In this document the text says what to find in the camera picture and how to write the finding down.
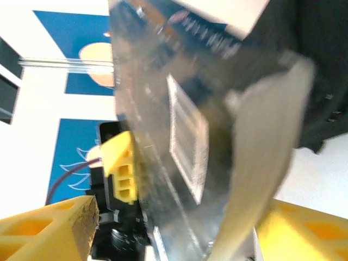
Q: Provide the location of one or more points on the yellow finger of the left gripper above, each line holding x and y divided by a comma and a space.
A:
122, 152

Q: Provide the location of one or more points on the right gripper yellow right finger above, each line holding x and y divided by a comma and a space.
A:
304, 236

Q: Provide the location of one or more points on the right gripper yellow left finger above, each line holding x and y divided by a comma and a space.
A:
40, 233

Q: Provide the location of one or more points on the black book with gold print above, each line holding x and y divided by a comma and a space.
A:
152, 95

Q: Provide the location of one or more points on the aluminium frame post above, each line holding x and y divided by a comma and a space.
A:
68, 63

